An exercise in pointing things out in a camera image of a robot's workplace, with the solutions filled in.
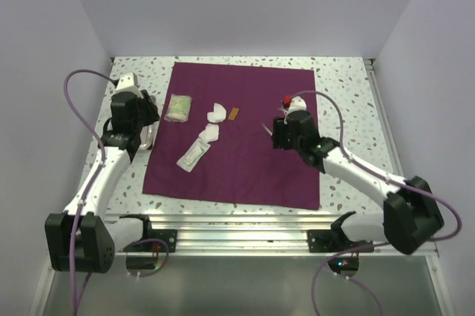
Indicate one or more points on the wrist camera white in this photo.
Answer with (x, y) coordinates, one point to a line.
(128, 83)
(294, 103)

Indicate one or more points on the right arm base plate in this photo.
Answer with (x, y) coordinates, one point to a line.
(333, 240)

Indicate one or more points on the white gauze pad near packet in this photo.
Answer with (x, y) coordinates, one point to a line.
(210, 133)

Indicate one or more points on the steel instrument tray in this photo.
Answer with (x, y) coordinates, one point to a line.
(147, 138)

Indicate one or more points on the aluminium rail frame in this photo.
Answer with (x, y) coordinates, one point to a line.
(254, 259)

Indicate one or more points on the suture packet white green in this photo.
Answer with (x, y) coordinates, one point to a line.
(193, 155)

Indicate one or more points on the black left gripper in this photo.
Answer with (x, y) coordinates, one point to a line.
(145, 101)

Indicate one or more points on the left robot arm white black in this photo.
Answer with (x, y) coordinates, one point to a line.
(78, 236)

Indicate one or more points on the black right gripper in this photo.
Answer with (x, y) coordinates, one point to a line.
(280, 126)

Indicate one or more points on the white gauze pad far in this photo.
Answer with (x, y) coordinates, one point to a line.
(218, 114)

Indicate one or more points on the bagged bandage roll green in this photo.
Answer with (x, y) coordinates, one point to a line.
(179, 107)

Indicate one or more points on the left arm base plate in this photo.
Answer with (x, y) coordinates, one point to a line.
(152, 239)

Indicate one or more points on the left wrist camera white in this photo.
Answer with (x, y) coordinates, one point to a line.
(128, 83)

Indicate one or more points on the straight pointed steel tweezers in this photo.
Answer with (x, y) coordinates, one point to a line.
(266, 129)

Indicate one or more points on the purple cloth mat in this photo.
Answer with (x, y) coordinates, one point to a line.
(240, 167)

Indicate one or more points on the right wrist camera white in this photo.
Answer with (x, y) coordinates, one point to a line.
(294, 103)

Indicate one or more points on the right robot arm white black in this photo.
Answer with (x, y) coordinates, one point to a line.
(408, 217)

